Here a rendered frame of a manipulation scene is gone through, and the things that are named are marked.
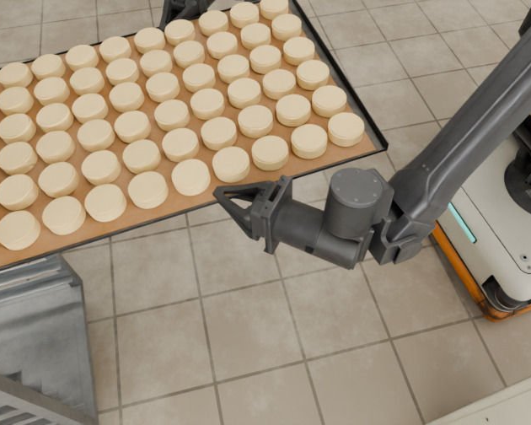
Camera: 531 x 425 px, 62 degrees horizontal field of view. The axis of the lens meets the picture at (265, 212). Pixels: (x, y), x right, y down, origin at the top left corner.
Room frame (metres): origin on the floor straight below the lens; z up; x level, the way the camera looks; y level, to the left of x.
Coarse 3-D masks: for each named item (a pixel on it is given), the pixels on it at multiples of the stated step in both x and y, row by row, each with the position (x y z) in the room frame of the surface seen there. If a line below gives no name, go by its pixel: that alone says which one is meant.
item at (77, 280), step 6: (48, 258) 0.58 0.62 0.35; (60, 258) 0.59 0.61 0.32; (66, 264) 0.60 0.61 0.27; (60, 270) 0.58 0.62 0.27; (66, 270) 0.58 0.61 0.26; (72, 270) 0.60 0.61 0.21; (72, 276) 0.58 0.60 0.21; (78, 276) 0.61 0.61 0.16; (72, 282) 0.58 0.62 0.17; (78, 282) 0.58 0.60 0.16
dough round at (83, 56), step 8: (72, 48) 0.64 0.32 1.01; (80, 48) 0.63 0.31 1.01; (88, 48) 0.63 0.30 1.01; (72, 56) 0.61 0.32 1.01; (80, 56) 0.61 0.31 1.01; (88, 56) 0.61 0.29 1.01; (96, 56) 0.62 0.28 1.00; (72, 64) 0.60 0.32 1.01; (80, 64) 0.60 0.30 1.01; (88, 64) 0.60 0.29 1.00; (96, 64) 0.61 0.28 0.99
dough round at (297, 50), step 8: (288, 40) 0.62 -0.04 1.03; (296, 40) 0.62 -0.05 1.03; (304, 40) 0.62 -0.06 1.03; (288, 48) 0.60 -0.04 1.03; (296, 48) 0.60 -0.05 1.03; (304, 48) 0.60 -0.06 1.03; (312, 48) 0.60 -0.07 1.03; (288, 56) 0.59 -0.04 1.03; (296, 56) 0.59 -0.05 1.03; (304, 56) 0.59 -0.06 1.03; (312, 56) 0.60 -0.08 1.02; (296, 64) 0.59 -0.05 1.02
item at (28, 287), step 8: (64, 272) 0.58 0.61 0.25; (32, 280) 0.55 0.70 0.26; (40, 280) 0.55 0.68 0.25; (48, 280) 0.56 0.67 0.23; (56, 280) 0.56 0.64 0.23; (64, 280) 0.56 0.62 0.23; (8, 288) 0.52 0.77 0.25; (16, 288) 0.53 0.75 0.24; (24, 288) 0.53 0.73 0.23; (32, 288) 0.53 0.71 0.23; (40, 288) 0.53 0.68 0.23; (48, 288) 0.53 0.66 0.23; (0, 296) 0.51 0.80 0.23; (8, 296) 0.51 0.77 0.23; (16, 296) 0.51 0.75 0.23
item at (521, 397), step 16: (528, 384) 0.16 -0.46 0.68; (480, 400) 0.17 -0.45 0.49; (496, 400) 0.16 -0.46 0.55; (512, 400) 0.15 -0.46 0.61; (528, 400) 0.14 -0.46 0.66; (448, 416) 0.17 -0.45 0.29; (464, 416) 0.16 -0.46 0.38; (480, 416) 0.15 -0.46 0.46; (496, 416) 0.14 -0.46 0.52; (512, 416) 0.13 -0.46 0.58; (528, 416) 0.12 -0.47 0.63
